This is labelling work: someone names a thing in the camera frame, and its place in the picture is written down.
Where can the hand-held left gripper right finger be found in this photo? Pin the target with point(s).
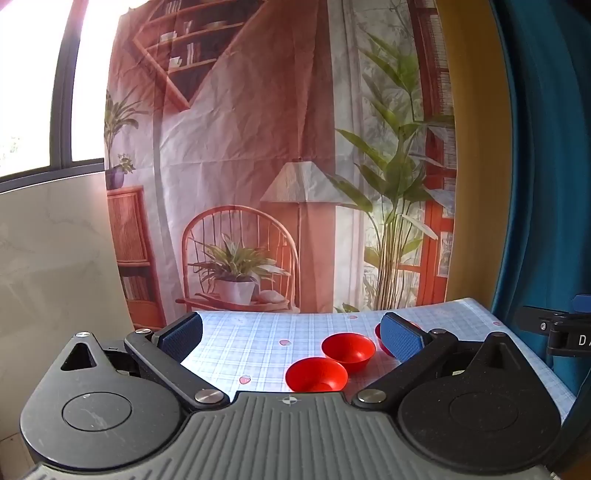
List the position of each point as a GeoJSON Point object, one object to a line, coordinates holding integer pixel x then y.
{"type": "Point", "coordinates": [401, 339]}

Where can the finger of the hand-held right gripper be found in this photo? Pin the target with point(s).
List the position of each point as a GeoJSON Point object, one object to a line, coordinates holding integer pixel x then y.
{"type": "Point", "coordinates": [582, 304]}
{"type": "Point", "coordinates": [535, 317]}

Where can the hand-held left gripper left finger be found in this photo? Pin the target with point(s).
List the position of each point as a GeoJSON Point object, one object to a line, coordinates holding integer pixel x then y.
{"type": "Point", "coordinates": [182, 337]}

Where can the red plastic bowl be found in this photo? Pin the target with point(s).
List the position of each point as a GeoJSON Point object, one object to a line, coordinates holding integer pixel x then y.
{"type": "Point", "coordinates": [348, 348]}
{"type": "Point", "coordinates": [316, 374]}
{"type": "Point", "coordinates": [377, 334]}

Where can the blue checked tablecloth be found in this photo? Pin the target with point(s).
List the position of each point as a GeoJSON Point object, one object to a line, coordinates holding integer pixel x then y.
{"type": "Point", "coordinates": [258, 341]}

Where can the teal curtain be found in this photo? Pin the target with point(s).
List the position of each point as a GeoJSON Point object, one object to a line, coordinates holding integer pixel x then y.
{"type": "Point", "coordinates": [545, 161]}

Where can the printed room backdrop cloth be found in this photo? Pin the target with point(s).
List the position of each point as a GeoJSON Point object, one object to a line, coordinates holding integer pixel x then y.
{"type": "Point", "coordinates": [240, 138]}

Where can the dark window frame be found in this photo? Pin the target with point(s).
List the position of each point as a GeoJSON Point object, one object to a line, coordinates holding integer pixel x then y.
{"type": "Point", "coordinates": [64, 92]}

